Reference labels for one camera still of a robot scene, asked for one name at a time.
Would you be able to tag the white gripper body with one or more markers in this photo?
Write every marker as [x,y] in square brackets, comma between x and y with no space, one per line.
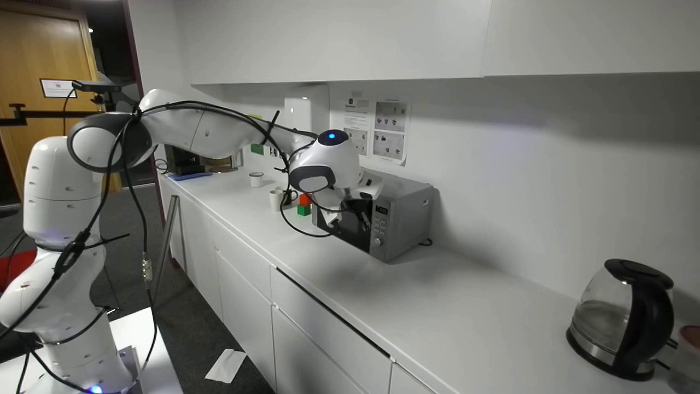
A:
[362,196]

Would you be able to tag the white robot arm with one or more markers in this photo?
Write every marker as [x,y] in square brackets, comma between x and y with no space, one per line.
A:
[65,190]

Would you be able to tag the silver microwave oven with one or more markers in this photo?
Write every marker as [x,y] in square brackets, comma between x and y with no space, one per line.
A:
[397,222]

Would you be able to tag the red and green blocks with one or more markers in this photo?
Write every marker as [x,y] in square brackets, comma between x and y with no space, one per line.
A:
[301,204]

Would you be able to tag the white cup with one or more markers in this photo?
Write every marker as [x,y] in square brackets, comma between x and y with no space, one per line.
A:
[257,177]

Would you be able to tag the white cabinet drawer fronts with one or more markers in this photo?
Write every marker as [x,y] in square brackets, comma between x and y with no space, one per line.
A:
[299,344]

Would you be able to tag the white paper sheet on floor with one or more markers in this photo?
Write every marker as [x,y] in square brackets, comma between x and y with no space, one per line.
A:
[226,366]

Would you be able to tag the glass electric kettle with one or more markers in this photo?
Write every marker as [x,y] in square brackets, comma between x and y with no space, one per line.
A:
[624,317]

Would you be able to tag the wooden door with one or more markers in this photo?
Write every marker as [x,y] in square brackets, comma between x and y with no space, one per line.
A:
[42,51]

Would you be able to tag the wall socket panel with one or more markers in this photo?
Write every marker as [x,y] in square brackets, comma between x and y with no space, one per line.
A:
[377,128]

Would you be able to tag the white upper wall cabinets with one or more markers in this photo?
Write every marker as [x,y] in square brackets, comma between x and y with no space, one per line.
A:
[390,39]

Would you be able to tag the black camera on stand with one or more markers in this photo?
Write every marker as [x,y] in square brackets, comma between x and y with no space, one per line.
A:
[101,92]

